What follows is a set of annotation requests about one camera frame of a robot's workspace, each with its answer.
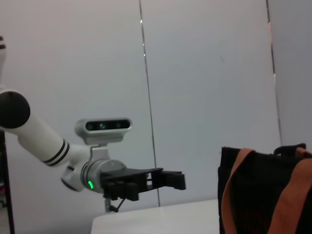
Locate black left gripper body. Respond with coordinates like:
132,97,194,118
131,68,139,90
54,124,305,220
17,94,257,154
101,167,164,202

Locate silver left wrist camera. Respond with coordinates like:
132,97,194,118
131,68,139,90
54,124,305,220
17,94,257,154
74,117,133,161

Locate black metal stand post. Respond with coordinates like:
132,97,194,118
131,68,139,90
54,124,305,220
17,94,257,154
0,131,16,234

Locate silver connector with black cable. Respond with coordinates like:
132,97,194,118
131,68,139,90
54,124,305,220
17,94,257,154
104,196,128,213

